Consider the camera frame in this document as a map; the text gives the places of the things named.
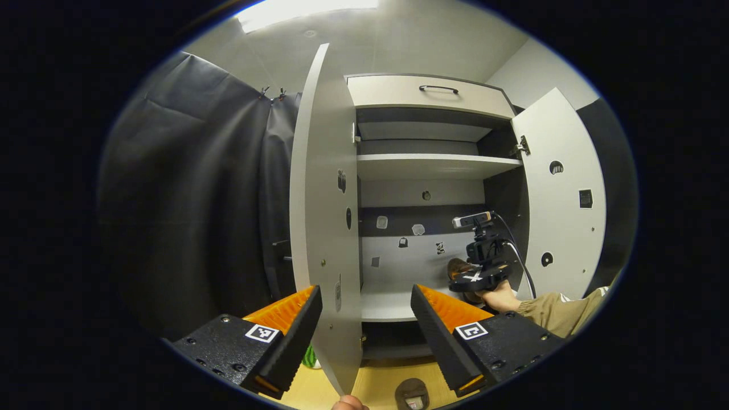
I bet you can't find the black backdrop cloth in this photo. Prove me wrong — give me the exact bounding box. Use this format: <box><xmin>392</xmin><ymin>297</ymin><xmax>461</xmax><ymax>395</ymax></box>
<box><xmin>97</xmin><ymin>51</ymin><xmax>302</xmax><ymax>342</ymax></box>

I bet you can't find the white cabinet drawer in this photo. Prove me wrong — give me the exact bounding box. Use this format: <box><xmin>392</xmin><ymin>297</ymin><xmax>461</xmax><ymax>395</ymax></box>
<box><xmin>346</xmin><ymin>74</ymin><xmax>516</xmax><ymax>120</ymax></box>

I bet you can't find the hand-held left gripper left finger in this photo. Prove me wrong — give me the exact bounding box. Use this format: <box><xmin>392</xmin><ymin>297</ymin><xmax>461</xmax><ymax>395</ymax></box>
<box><xmin>171</xmin><ymin>285</ymin><xmax>323</xmax><ymax>399</ymax></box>

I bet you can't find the white cabinet shelf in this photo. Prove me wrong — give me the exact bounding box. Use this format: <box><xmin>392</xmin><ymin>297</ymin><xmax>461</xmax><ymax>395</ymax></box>
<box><xmin>357</xmin><ymin>154</ymin><xmax>523</xmax><ymax>181</ymax></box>

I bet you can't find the white shoe cabinet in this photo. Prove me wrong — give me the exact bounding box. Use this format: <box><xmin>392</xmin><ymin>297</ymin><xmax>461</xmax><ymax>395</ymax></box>
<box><xmin>289</xmin><ymin>43</ymin><xmax>607</xmax><ymax>396</ymax></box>

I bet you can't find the brown fuzzy shoe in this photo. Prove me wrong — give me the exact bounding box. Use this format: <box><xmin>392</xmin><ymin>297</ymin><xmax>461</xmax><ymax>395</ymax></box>
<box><xmin>447</xmin><ymin>258</ymin><xmax>485</xmax><ymax>305</ymax></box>
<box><xmin>395</xmin><ymin>378</ymin><xmax>431</xmax><ymax>410</ymax></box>

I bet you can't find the black cable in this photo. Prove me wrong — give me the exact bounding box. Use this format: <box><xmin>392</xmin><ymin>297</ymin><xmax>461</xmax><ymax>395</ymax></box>
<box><xmin>493</xmin><ymin>212</ymin><xmax>537</xmax><ymax>300</ymax></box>

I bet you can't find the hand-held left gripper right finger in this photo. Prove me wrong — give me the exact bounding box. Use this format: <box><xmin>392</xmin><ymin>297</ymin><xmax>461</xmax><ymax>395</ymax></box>
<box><xmin>410</xmin><ymin>284</ymin><xmax>564</xmax><ymax>398</ymax></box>

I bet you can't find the white cabinet door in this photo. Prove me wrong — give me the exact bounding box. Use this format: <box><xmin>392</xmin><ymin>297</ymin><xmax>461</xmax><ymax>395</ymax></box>
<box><xmin>289</xmin><ymin>43</ymin><xmax>363</xmax><ymax>396</ymax></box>
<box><xmin>511</xmin><ymin>87</ymin><xmax>607</xmax><ymax>301</ymax></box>

